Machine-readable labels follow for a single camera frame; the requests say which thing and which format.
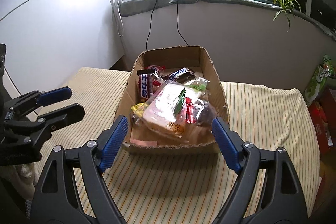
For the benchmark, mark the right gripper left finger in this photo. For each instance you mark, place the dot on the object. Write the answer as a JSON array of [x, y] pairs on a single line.
[[56, 198]]

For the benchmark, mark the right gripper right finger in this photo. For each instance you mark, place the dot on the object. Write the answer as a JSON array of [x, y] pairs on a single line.
[[281, 199]]

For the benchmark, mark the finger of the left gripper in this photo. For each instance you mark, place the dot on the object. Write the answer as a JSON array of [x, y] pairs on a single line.
[[52, 118], [21, 106]]

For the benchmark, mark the yellow candy packet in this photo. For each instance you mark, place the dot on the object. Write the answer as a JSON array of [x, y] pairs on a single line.
[[139, 109]]

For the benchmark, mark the small Snickers bar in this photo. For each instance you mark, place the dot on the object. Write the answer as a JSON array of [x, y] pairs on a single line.
[[145, 84]]

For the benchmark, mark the pink packaged bread loaf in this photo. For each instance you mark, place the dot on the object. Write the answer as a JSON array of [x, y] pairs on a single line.
[[159, 115]]

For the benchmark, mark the pale green jelly cup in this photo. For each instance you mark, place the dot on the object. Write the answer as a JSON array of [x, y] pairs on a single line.
[[199, 84]]

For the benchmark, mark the long Snickers bar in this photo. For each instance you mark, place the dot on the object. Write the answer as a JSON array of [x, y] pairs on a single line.
[[180, 75]]

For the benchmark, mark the small pink sachet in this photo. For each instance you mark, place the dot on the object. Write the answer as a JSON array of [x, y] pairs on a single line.
[[143, 143]]

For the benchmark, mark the red-edged dark snack pack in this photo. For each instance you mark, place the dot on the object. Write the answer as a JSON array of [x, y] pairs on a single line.
[[156, 75]]

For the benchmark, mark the dark jujube snack pack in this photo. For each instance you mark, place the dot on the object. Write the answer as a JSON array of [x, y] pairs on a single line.
[[199, 112]]

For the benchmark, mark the dark green candy packet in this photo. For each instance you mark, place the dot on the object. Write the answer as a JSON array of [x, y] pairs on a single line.
[[179, 106]]

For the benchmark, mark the red box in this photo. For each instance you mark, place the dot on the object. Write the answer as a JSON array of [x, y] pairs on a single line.
[[322, 113]]

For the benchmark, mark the green snack bag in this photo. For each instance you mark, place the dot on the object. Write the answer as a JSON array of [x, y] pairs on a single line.
[[323, 72]]

